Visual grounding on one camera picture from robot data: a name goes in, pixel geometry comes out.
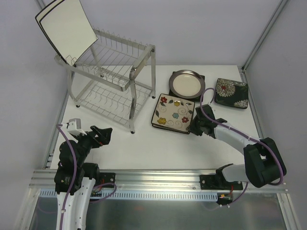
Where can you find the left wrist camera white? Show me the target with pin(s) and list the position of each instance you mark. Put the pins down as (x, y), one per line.
(74, 127)

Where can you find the black dahlia square plate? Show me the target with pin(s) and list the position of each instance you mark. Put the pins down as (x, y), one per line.
(231, 93)

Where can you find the slotted cable duct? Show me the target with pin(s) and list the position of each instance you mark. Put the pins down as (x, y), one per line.
(145, 195)

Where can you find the round cream plate brown rim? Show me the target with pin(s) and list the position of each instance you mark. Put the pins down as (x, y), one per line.
(186, 84)

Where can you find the steel two-tier dish rack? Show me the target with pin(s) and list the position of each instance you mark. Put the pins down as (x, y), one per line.
(114, 77)

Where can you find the left aluminium frame post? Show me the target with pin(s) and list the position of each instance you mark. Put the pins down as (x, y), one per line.
(41, 4)

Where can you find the aluminium mounting rail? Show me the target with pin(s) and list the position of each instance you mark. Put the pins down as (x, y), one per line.
(152, 180)

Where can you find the white square plate black rim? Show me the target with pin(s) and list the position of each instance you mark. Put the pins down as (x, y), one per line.
(41, 15)

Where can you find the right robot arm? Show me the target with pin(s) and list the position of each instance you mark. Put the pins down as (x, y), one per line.
(262, 165)

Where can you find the right aluminium frame post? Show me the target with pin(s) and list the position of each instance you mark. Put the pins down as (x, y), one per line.
(267, 29)

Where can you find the aluminium frame post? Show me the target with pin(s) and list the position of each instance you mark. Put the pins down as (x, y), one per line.
(41, 4)
(267, 29)

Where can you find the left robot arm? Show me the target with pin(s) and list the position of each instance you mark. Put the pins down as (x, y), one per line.
(75, 180)

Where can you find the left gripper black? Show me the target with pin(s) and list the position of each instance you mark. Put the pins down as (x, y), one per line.
(96, 136)

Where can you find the cream floral square plate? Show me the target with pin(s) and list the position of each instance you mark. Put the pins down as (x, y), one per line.
(173, 114)

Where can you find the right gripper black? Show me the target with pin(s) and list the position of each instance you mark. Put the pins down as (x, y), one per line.
(195, 125)

